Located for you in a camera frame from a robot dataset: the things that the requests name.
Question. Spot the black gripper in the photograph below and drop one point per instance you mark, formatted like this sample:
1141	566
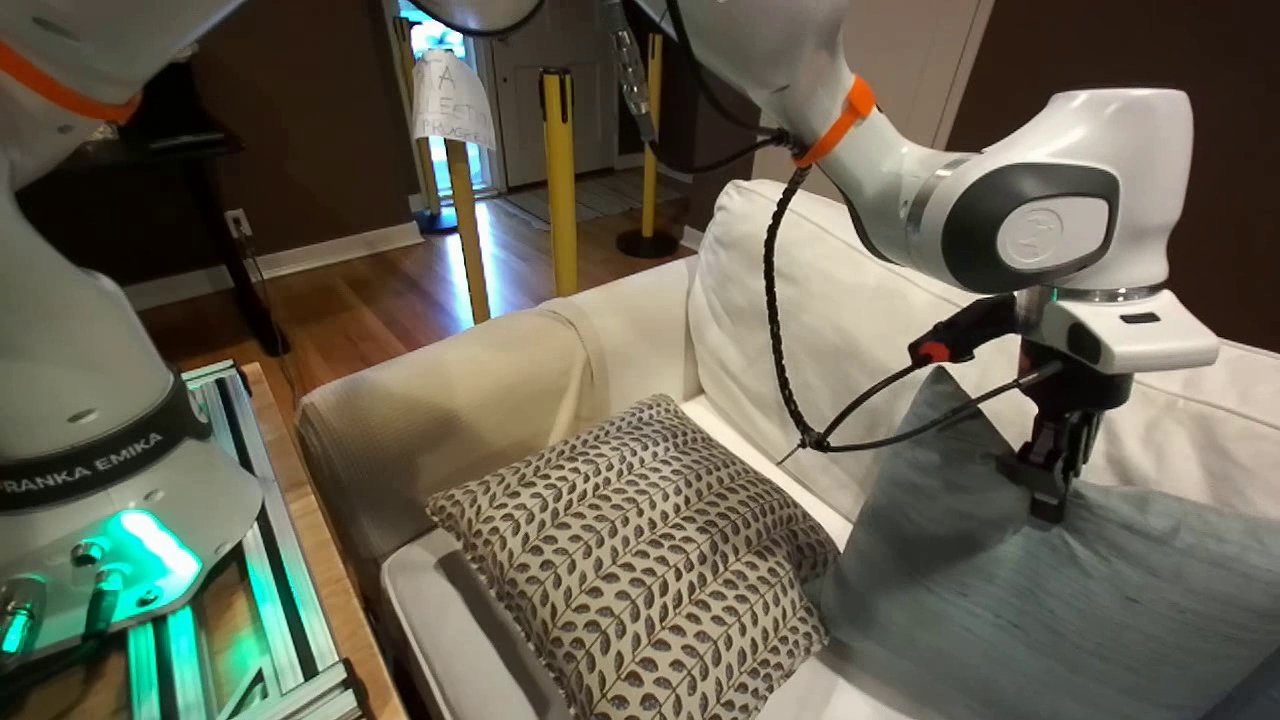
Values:
1072	404

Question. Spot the large teal silk pillow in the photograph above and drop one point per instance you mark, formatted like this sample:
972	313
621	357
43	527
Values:
1015	601

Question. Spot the leaf pattern pillow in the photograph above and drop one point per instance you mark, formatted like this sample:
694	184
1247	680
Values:
641	560

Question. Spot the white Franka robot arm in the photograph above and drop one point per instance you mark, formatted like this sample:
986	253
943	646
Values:
82	374

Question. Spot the white sofa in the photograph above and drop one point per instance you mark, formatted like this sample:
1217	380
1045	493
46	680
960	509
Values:
785	307

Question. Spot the white sofa back cushion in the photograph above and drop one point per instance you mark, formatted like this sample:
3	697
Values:
785	307

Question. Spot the white sofa seat cushion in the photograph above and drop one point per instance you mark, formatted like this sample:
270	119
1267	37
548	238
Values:
421	624

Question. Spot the small teal silk pillow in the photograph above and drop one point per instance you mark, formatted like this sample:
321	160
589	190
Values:
1252	697

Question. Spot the grey door mat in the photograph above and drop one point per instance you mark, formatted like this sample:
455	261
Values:
586	199

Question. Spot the white entrance door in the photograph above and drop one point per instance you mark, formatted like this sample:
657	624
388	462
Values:
533	95

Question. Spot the white paper sign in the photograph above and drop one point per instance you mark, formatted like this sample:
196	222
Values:
451	96

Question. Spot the black side table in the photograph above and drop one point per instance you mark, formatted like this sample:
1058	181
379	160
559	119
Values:
202	175

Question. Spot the yellow post with black base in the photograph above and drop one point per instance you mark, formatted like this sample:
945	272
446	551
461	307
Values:
649	134

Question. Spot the yellow post with blue base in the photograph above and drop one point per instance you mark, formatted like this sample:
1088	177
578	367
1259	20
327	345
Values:
413	134

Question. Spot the aluminium mounting frame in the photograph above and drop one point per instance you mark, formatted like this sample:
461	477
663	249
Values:
286	624

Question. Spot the white wall outlet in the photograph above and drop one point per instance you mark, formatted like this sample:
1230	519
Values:
237	222

